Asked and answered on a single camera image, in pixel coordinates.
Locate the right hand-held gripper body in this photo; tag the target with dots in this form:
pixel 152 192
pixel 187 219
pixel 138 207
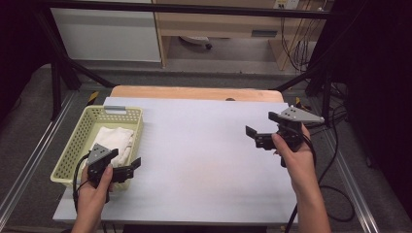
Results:
pixel 298 116

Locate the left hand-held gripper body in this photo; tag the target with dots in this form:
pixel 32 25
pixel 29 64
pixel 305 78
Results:
pixel 97 158

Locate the white cloth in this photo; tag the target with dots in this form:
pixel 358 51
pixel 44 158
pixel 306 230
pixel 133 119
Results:
pixel 113 139

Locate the pale yellow perforated plastic basket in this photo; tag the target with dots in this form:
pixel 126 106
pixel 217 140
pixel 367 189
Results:
pixel 74 147

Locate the person's left hand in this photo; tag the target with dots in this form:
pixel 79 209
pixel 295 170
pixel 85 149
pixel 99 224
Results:
pixel 90 202

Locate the person's right hand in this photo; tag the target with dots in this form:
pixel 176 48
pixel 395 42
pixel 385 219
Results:
pixel 299 165

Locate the yellow black tape marker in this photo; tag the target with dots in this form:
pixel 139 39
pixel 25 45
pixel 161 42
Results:
pixel 298 102
pixel 93 97

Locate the black metal stand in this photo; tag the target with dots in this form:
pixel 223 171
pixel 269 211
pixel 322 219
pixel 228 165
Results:
pixel 55 90
pixel 327 93

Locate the pale blue table board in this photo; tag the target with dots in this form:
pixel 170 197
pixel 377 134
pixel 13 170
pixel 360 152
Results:
pixel 194 161

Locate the wooden table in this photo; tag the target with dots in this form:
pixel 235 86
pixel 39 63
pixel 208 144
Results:
pixel 194 93

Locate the black curtain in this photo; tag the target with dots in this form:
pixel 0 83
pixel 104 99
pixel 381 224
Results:
pixel 375 81
pixel 19 48

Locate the office chair base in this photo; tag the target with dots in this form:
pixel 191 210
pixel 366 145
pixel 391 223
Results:
pixel 196 40

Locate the light wooden desk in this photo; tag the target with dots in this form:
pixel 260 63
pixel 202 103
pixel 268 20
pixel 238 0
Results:
pixel 210 24

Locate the white cabinet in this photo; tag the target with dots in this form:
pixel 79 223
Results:
pixel 103 35

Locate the black metal crossbar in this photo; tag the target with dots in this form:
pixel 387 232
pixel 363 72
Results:
pixel 194 9

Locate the aluminium floor rail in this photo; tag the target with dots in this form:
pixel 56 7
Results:
pixel 353 187
pixel 35 152

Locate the white wall socket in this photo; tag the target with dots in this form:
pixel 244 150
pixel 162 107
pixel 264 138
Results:
pixel 286 4

